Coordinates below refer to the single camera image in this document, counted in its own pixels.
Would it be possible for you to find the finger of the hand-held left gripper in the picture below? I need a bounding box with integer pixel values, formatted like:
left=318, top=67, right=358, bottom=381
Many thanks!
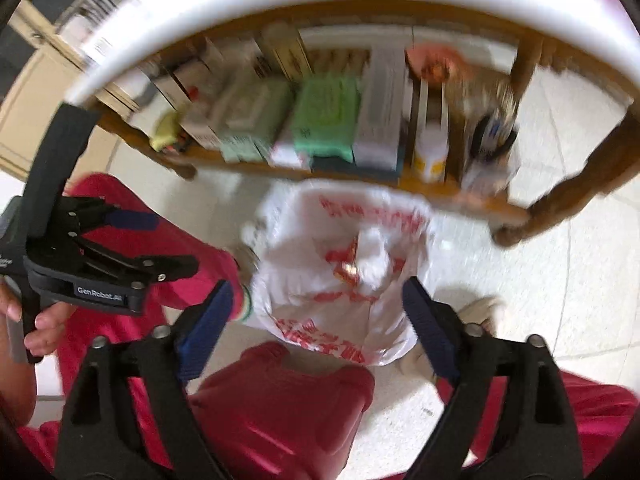
left=62, top=197, right=162, bottom=247
left=77, top=239, right=201, bottom=287

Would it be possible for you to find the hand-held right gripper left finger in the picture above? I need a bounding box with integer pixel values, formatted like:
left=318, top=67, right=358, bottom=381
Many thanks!
left=54, top=280, right=236, bottom=480

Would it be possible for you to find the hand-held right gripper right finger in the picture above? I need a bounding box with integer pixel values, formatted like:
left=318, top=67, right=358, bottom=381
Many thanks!
left=402, top=276, right=586, bottom=480

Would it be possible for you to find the white red-printed plastic bag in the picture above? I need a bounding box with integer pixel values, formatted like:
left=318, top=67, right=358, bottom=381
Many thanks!
left=242, top=180, right=437, bottom=367

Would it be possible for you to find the person's left forearm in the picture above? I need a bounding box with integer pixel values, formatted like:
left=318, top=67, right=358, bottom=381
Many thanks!
left=0, top=355, right=39, bottom=427

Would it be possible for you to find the person's left hand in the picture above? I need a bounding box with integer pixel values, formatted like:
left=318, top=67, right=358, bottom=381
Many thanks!
left=0, top=277, right=76, bottom=358

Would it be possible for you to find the person's striped sock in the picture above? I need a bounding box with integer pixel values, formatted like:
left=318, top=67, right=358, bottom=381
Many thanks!
left=238, top=282, right=259, bottom=324

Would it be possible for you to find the red gold wrapper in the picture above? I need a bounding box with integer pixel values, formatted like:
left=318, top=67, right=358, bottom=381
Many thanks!
left=334, top=240, right=367, bottom=287

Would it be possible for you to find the yellow soft item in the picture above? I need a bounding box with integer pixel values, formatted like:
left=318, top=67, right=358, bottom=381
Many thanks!
left=149, top=111, right=182, bottom=152

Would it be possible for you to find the red plastic stool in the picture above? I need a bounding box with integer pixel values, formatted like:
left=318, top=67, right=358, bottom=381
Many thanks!
left=189, top=342, right=377, bottom=480

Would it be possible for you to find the pale green box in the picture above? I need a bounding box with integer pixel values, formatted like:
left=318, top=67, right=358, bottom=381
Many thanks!
left=219, top=76, right=296, bottom=162

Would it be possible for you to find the beige cabinet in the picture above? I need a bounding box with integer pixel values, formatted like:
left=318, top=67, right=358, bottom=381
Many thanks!
left=0, top=0, right=123, bottom=183

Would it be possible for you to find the white yellow-label bottle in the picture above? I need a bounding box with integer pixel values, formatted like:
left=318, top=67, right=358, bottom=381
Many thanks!
left=411, top=119, right=449, bottom=182

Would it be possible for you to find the dark blue-label bottle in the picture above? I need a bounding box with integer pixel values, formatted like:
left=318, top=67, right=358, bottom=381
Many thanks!
left=469, top=112, right=519, bottom=162

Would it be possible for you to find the white printed box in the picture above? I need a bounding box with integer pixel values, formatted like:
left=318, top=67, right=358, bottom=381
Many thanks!
left=54, top=0, right=151, bottom=63

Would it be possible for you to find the white grey box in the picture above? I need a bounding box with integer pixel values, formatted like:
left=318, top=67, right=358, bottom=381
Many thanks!
left=351, top=46, right=409, bottom=172

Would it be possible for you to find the green wipes packet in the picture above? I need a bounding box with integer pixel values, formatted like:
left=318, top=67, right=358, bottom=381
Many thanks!
left=291, top=76, right=362, bottom=162

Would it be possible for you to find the tall beige box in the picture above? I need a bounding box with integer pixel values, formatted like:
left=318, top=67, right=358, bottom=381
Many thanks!
left=259, top=24, right=307, bottom=82

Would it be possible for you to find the orange round lid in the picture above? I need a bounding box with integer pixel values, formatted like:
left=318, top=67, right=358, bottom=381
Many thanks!
left=404, top=44, right=467, bottom=82

